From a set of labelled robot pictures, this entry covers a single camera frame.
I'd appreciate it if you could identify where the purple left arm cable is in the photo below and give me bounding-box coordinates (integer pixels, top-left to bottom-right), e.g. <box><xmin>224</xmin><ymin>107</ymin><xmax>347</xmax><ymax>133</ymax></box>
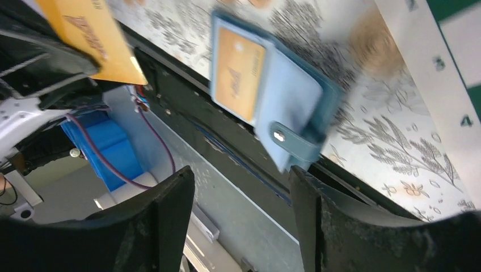
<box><xmin>64</xmin><ymin>99</ymin><xmax>176</xmax><ymax>190</ymax></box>

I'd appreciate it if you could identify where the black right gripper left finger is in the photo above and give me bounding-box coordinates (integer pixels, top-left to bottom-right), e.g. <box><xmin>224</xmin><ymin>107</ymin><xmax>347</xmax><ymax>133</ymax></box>
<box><xmin>1</xmin><ymin>166</ymin><xmax>195</xmax><ymax>271</ymax></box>

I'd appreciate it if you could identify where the blue card holder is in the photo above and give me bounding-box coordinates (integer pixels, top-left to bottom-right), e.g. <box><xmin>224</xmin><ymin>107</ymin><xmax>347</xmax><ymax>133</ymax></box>
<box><xmin>209</xmin><ymin>8</ymin><xmax>343</xmax><ymax>172</ymax></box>

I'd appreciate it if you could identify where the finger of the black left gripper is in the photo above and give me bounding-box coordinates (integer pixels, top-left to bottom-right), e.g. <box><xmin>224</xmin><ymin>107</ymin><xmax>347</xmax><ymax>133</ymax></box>
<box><xmin>1</xmin><ymin>7</ymin><xmax>100</xmax><ymax>100</ymax></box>

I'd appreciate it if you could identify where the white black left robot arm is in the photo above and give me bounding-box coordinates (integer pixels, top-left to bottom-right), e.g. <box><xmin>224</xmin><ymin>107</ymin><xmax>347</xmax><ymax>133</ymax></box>
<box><xmin>1</xmin><ymin>1</ymin><xmax>100</xmax><ymax>158</ymax></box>

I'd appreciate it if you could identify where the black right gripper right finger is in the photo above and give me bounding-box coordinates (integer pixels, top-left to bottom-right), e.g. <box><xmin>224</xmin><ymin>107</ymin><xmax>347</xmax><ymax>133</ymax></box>
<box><xmin>289</xmin><ymin>167</ymin><xmax>480</xmax><ymax>271</ymax></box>

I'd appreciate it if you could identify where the floral tablecloth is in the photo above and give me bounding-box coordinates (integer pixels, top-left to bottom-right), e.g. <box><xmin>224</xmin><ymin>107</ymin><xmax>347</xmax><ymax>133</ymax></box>
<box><xmin>105</xmin><ymin>0</ymin><xmax>476</xmax><ymax>222</ymax></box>

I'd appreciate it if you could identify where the orange credit card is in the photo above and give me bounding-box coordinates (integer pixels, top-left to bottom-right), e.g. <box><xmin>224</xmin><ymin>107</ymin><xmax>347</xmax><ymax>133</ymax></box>
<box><xmin>213</xmin><ymin>27</ymin><xmax>266</xmax><ymax>122</ymax></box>
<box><xmin>36</xmin><ymin>0</ymin><xmax>147</xmax><ymax>85</ymax></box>

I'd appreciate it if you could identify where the blue bin on floor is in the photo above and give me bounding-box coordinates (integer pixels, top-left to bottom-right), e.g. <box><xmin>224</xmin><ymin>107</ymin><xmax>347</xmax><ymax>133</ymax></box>
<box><xmin>61</xmin><ymin>110</ymin><xmax>144</xmax><ymax>192</ymax></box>

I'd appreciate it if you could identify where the green white checkered board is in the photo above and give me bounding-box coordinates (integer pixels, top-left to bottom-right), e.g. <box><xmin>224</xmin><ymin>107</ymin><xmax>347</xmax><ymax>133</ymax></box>
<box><xmin>376</xmin><ymin>1</ymin><xmax>480</xmax><ymax>208</ymax></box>

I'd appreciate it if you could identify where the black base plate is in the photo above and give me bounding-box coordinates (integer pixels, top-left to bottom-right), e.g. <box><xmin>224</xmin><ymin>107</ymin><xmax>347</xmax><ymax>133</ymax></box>
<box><xmin>120</xmin><ymin>22</ymin><xmax>425</xmax><ymax>237</ymax></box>

